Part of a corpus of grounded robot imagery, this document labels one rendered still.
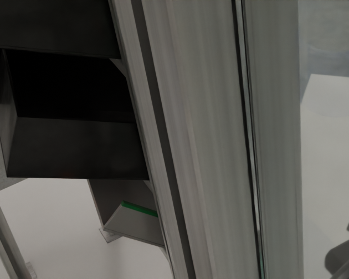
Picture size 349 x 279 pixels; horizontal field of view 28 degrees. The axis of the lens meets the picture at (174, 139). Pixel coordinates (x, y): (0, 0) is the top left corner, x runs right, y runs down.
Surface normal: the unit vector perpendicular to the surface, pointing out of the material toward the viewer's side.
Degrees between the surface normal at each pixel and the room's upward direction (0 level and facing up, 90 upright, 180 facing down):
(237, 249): 90
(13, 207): 0
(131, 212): 90
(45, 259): 0
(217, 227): 90
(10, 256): 90
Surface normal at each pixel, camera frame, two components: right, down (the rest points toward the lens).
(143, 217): 0.29, 0.60
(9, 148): -0.91, -0.04
